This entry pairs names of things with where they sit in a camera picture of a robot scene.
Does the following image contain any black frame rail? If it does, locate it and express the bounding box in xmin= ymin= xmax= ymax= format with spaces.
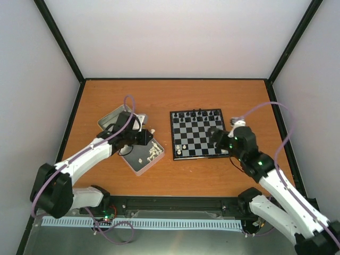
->
xmin=109 ymin=196 xmax=243 ymax=218

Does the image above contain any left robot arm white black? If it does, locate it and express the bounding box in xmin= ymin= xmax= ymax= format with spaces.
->
xmin=30 ymin=111 xmax=153 ymax=218

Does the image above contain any pink tin box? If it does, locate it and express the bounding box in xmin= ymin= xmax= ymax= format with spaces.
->
xmin=120 ymin=138 xmax=165 ymax=176

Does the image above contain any small circuit board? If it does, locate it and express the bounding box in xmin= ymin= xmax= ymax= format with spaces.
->
xmin=95 ymin=205 xmax=117 ymax=227

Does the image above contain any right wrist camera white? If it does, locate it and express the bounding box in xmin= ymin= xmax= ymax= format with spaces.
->
xmin=230 ymin=117 xmax=246 ymax=132

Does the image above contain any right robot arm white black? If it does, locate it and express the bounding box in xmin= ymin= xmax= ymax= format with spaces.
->
xmin=208 ymin=122 xmax=339 ymax=254

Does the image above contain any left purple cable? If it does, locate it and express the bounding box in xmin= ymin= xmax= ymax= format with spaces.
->
xmin=31 ymin=94 xmax=137 ymax=218

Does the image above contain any light blue cable duct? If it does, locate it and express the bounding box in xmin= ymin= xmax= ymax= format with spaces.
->
xmin=41 ymin=216 xmax=242 ymax=232

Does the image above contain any black white chess board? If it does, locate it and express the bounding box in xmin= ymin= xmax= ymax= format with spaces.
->
xmin=169 ymin=108 xmax=229 ymax=161

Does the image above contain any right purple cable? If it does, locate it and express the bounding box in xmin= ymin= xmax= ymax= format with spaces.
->
xmin=240 ymin=101 xmax=340 ymax=248

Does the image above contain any purple cable on base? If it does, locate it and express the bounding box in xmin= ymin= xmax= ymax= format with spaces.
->
xmin=84 ymin=207 xmax=136 ymax=245

